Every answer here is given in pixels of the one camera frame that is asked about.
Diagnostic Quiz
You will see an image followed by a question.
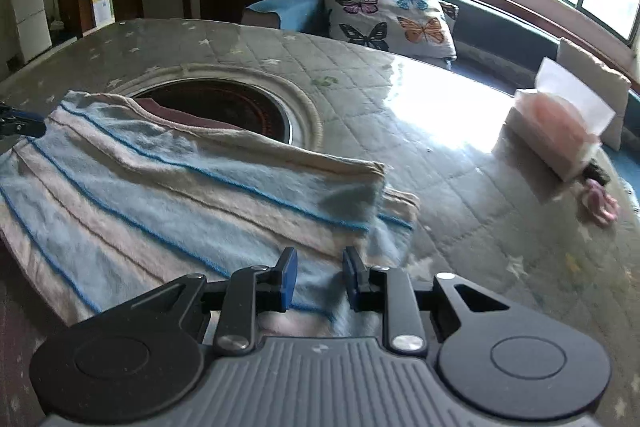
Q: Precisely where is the blue striped towel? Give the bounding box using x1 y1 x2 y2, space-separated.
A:
0 90 422 339

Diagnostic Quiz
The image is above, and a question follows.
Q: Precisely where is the blue sofa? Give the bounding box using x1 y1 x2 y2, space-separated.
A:
242 0 640 202

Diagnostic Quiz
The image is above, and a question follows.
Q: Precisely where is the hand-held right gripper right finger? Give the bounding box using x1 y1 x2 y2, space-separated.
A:
342 245 511 353

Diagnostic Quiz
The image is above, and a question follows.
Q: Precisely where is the yellow framed sign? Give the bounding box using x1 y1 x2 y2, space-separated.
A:
90 0 115 28

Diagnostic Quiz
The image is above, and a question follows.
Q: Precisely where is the butterfly print pillow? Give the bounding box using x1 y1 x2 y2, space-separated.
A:
323 0 459 60

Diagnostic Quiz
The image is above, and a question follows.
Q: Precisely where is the small dark object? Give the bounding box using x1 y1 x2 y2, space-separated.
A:
585 161 611 186

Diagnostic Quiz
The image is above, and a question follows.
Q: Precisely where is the white refrigerator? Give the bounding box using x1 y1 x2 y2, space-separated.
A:
8 0 54 63

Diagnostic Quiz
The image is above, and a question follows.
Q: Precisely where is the pink hair tie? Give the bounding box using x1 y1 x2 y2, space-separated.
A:
582 179 621 228

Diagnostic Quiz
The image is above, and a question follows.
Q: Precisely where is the round black built-in cooktop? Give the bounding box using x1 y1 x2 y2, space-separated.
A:
131 79 296 144

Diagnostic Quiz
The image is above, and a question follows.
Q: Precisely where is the white cushion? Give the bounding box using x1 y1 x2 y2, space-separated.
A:
557 37 632 152

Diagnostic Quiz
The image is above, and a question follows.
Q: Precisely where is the pink tissue box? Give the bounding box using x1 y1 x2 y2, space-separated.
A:
504 57 617 183

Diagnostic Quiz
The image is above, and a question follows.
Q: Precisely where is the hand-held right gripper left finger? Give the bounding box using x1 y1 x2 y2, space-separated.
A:
106 246 299 355

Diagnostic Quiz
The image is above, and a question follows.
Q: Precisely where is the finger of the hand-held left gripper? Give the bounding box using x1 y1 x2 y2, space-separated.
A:
0 104 47 138

